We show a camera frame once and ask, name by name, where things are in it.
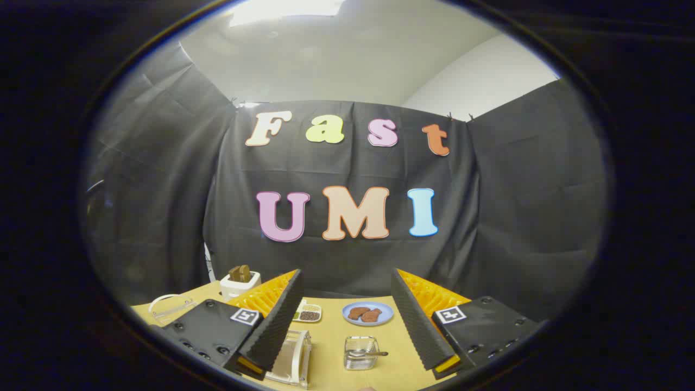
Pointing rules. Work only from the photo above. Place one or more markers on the metal spoon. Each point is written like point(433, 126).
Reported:
point(365, 353)

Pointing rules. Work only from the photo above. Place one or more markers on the brown toast piece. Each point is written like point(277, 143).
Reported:
point(357, 313)
point(372, 315)

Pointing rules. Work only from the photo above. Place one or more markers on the brown bread slices in toaster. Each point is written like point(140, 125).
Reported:
point(239, 273)

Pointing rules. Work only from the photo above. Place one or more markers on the clear glass basket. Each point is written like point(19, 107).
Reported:
point(359, 363)

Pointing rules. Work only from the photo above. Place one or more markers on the black backdrop cloth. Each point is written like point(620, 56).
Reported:
point(499, 217)

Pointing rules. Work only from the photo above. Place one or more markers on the clear white dish rack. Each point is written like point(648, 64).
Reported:
point(296, 358)

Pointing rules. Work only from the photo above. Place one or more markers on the white sectioned tray of beans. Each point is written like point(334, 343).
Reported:
point(310, 315)

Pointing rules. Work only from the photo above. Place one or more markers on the white toaster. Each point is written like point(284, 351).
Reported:
point(239, 288)

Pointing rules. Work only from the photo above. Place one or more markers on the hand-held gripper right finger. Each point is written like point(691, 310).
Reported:
point(418, 326)

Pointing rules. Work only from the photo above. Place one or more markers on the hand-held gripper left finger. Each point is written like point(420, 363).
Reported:
point(274, 326)

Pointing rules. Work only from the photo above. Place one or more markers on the blue plate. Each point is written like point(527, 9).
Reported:
point(386, 312)

